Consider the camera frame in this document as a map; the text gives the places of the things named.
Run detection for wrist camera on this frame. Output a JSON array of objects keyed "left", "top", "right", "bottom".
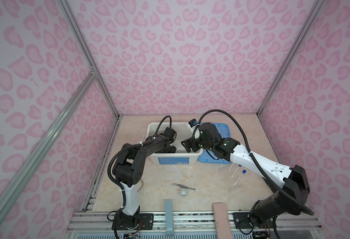
[
  {"left": 188, "top": 119, "right": 198, "bottom": 129},
  {"left": 162, "top": 127, "right": 177, "bottom": 143}
]

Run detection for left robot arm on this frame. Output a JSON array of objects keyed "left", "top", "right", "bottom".
[{"left": 107, "top": 134, "right": 176, "bottom": 232}]

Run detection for clear tape roll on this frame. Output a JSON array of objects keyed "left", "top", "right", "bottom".
[{"left": 137, "top": 179, "right": 144, "bottom": 192}]

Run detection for aluminium mounting rail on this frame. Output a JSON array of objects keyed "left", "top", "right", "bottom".
[{"left": 64, "top": 211, "right": 326, "bottom": 239}]

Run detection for white plastic bin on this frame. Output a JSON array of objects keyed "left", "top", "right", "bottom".
[{"left": 146, "top": 122, "right": 204, "bottom": 165}]

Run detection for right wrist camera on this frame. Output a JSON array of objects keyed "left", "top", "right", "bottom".
[{"left": 188, "top": 119, "right": 198, "bottom": 129}]

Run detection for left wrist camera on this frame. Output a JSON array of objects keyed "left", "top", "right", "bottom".
[{"left": 162, "top": 127, "right": 177, "bottom": 143}]

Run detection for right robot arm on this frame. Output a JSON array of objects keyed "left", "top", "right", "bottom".
[{"left": 181, "top": 119, "right": 314, "bottom": 227}]

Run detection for blue plastic lid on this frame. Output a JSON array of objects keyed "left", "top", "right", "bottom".
[{"left": 197, "top": 122, "right": 231, "bottom": 164}]

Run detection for metal tweezers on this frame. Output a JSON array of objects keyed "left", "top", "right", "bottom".
[{"left": 172, "top": 183, "right": 196, "bottom": 191}]

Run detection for light blue clamp bar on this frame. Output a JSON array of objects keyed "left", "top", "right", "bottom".
[{"left": 165, "top": 200, "right": 174, "bottom": 237}]

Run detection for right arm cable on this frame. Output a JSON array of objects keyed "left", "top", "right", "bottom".
[{"left": 192, "top": 109, "right": 315, "bottom": 216}]

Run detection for small white ceramic dish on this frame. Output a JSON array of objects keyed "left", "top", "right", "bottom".
[{"left": 180, "top": 188, "right": 189, "bottom": 197}]

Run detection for pink clamp bar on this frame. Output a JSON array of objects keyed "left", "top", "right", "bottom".
[{"left": 212, "top": 202, "right": 233, "bottom": 239}]

